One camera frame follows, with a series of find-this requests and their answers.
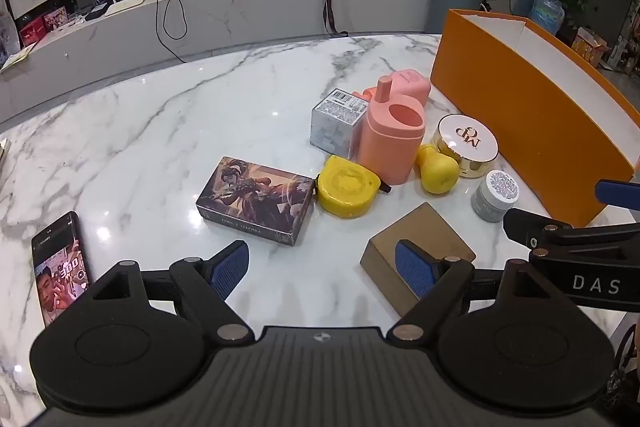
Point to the black set-top box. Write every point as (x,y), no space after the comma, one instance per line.
(96,12)

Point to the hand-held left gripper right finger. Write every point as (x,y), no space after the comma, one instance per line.
(412,269)

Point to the orange cardboard box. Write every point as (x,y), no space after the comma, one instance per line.
(525,107)

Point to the blue water jug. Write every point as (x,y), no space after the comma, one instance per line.
(547,14)

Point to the yellow tape measure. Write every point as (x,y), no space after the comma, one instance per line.
(345,187)

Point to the yellow bulb-shaped object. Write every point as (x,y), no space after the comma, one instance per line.
(437,172)

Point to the small grey jar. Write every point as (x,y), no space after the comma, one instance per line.
(492,197)

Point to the grey trash bin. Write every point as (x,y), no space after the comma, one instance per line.
(452,2)

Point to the pink pump bottle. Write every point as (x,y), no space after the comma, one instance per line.
(412,84)

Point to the orange printed carton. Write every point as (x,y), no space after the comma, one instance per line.
(590,47)

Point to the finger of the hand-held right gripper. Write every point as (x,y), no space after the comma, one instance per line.
(530,223)
(620,193)

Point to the brown cardboard box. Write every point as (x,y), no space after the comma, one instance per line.
(435,227)

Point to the white and gold compact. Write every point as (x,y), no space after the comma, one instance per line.
(467,137)

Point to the illustrated card box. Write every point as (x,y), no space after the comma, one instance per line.
(250,197)

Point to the framed picture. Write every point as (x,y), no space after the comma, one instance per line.
(7,27)

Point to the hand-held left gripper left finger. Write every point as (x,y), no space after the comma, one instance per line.
(230,268)

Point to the black smartphone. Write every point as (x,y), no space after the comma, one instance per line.
(55,267)

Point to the grey cube box with label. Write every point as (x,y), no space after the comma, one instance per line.
(332,127)

